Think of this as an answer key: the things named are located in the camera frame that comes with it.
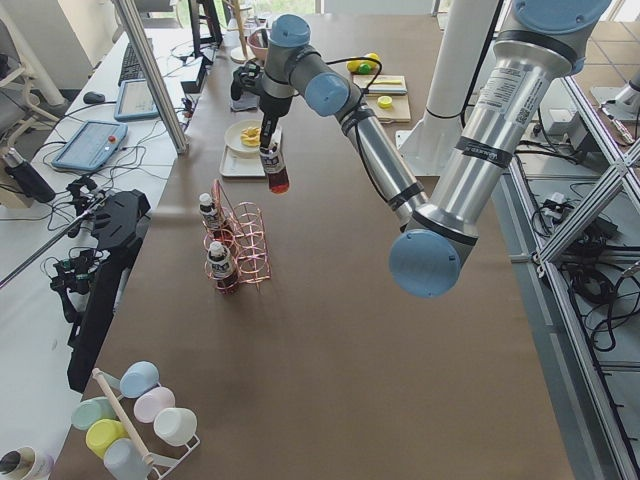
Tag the blue cup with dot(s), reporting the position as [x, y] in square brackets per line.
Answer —
[138, 379]

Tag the tea bottle front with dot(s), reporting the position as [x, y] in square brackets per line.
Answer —
[222, 267]

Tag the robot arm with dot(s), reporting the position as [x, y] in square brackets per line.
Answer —
[539, 42]

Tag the white plate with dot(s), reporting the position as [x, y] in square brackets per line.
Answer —
[232, 137]

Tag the grey-blue cup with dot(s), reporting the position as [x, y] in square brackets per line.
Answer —
[123, 461]

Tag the metal muddler tool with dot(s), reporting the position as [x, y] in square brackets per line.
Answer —
[390, 90]

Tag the yellow lemon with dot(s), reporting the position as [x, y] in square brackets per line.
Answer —
[353, 65]
[372, 56]

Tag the black water bottle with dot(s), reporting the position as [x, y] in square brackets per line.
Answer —
[31, 183]

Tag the yellow donut pastry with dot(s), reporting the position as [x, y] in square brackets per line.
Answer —
[250, 137]

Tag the wooden cup tree stand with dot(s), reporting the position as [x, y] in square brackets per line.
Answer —
[242, 21]

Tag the grey folded cloth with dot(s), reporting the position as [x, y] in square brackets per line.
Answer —
[244, 104]

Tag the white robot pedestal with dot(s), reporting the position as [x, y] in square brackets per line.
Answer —
[467, 37]

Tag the wooden rack handle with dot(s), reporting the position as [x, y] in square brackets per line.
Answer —
[101, 378]

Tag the aluminium frame post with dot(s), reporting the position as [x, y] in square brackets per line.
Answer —
[132, 24]

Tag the white serving tray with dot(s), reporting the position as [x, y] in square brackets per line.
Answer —
[238, 165]

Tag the white wire cup rack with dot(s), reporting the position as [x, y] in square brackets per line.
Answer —
[166, 458]

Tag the paper cup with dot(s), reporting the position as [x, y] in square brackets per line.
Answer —
[26, 463]

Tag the black keyboard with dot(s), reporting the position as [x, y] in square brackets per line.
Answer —
[131, 68]

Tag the yellow plastic knife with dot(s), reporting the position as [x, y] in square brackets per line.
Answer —
[387, 80]

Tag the blue teach pendant far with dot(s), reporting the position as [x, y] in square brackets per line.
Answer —
[135, 102]

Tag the pink bowl with ice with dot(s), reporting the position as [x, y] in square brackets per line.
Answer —
[258, 42]

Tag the tea bottle back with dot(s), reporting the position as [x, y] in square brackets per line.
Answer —
[212, 218]

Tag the green cup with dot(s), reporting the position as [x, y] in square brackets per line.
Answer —
[89, 411]

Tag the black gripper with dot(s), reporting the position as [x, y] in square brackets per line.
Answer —
[274, 104]

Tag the black computer mouse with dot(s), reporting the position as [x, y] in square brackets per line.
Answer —
[93, 98]

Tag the wooden cutting board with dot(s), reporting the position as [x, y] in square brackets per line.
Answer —
[400, 112]

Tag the copper wire bottle rack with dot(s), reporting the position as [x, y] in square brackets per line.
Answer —
[244, 234]

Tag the green lime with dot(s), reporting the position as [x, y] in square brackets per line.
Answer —
[364, 69]

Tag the half lemon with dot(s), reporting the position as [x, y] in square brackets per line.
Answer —
[385, 102]

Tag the blue teach pendant near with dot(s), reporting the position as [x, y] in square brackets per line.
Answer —
[91, 146]

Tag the blue teach pendant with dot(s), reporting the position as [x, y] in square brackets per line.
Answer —
[91, 146]
[135, 102]

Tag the yellow cup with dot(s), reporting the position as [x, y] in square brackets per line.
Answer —
[102, 434]

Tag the white cup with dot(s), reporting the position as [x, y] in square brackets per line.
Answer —
[175, 426]

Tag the pink cup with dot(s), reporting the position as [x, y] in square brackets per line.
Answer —
[151, 403]

